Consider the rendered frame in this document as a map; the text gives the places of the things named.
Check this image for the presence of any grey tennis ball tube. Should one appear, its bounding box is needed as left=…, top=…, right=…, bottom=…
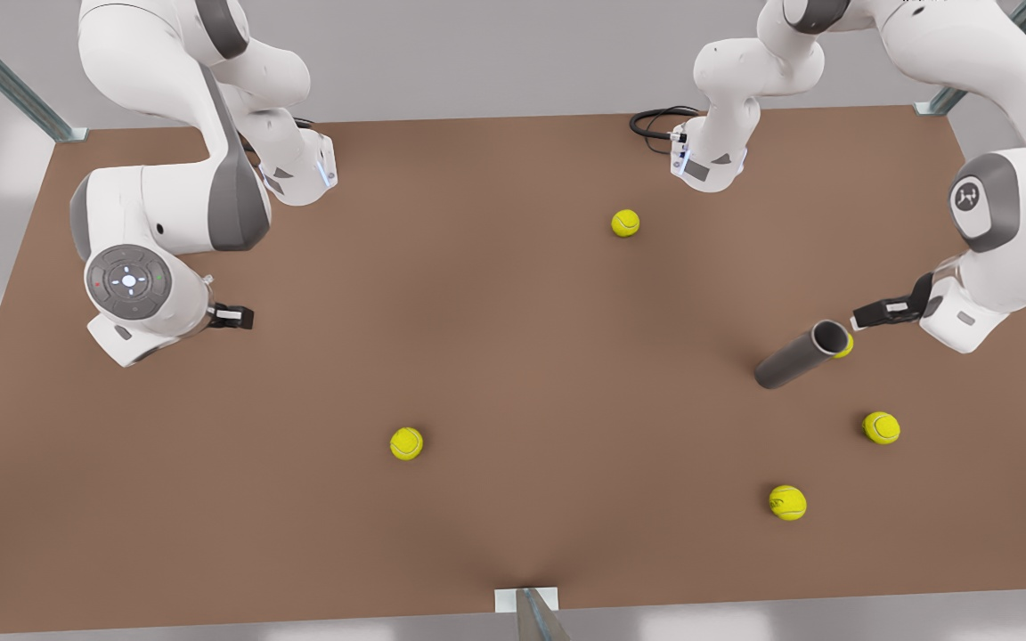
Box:
left=753, top=320, right=852, bottom=391

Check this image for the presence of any silver frame post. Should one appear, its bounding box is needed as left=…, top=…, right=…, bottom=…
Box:
left=913, top=0, right=1026, bottom=118
left=0, top=5, right=89, bottom=144
left=494, top=587, right=573, bottom=641

